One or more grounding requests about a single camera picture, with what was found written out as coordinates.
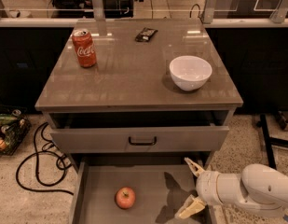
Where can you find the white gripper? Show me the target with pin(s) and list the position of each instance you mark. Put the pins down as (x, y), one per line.
(207, 184)

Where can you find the red apple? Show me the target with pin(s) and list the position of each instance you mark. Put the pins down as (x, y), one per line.
(125, 198)

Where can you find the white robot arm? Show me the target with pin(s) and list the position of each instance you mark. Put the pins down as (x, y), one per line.
(258, 189)

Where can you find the grey top drawer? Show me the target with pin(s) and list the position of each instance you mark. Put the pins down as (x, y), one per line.
(176, 131)

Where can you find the grey drawer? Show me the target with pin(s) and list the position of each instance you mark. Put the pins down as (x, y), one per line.
(160, 192)
(176, 131)

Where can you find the grey middle drawer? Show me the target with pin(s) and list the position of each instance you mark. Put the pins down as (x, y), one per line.
(160, 192)

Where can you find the grey drawer cabinet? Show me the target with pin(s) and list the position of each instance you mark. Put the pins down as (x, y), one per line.
(132, 76)

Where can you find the black stand base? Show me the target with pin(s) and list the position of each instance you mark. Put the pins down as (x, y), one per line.
(270, 141)

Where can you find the white ceramic bowl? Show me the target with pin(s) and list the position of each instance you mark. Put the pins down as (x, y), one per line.
(190, 73)

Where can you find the red Coca-Cola can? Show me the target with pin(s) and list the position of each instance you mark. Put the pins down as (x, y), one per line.
(84, 47)

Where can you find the black drawer handle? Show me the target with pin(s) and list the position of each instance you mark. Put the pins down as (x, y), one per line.
(148, 143)

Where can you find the black wire basket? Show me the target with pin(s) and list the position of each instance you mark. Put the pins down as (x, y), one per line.
(13, 128)

